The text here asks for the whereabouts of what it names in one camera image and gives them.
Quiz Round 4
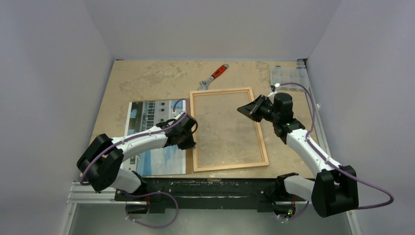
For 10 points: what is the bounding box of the light wooden picture frame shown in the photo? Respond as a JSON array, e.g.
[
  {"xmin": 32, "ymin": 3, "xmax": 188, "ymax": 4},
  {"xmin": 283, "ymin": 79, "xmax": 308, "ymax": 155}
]
[{"xmin": 189, "ymin": 87, "xmax": 269, "ymax": 172}]

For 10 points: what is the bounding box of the building photo print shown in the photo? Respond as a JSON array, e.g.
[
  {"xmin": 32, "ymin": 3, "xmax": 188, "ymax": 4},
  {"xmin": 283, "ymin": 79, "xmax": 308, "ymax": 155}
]
[{"xmin": 121, "ymin": 100, "xmax": 187, "ymax": 176}]

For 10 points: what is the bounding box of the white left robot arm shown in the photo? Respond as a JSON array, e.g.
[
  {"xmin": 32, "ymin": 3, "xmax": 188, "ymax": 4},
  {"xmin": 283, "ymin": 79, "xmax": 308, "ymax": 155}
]
[{"xmin": 76, "ymin": 112, "xmax": 198, "ymax": 200}]

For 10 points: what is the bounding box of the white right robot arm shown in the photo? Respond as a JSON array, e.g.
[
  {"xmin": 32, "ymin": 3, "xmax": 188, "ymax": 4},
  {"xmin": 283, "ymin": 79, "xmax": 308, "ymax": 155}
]
[{"xmin": 237, "ymin": 93, "xmax": 359, "ymax": 218}]

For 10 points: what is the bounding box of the clear plastic organizer box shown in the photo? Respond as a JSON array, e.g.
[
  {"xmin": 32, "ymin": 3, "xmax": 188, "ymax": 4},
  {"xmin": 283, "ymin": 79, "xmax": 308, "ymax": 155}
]
[{"xmin": 270, "ymin": 66, "xmax": 310, "ymax": 91}]

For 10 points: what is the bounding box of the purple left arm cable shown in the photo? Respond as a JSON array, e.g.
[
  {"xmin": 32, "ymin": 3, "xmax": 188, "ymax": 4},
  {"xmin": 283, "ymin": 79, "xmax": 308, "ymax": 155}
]
[{"xmin": 79, "ymin": 99, "xmax": 189, "ymax": 186}]

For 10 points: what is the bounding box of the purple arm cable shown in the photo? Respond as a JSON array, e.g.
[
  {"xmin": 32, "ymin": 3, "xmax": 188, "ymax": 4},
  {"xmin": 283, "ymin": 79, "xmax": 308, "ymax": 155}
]
[
  {"xmin": 79, "ymin": 99, "xmax": 189, "ymax": 186},
  {"xmin": 271, "ymin": 82, "xmax": 394, "ymax": 211}
]

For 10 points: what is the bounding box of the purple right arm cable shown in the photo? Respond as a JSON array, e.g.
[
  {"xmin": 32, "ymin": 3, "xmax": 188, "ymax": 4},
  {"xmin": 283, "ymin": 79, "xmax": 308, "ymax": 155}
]
[{"xmin": 271, "ymin": 82, "xmax": 394, "ymax": 211}]

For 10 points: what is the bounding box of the grey adjustable wrench red handle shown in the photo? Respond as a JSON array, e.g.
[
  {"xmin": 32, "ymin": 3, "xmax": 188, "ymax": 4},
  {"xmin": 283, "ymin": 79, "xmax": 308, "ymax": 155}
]
[{"xmin": 197, "ymin": 63, "xmax": 229, "ymax": 91}]

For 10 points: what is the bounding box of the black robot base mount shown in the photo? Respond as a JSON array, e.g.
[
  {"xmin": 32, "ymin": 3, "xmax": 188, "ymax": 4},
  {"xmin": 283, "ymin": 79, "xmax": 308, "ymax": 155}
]
[{"xmin": 115, "ymin": 178, "xmax": 304, "ymax": 218}]

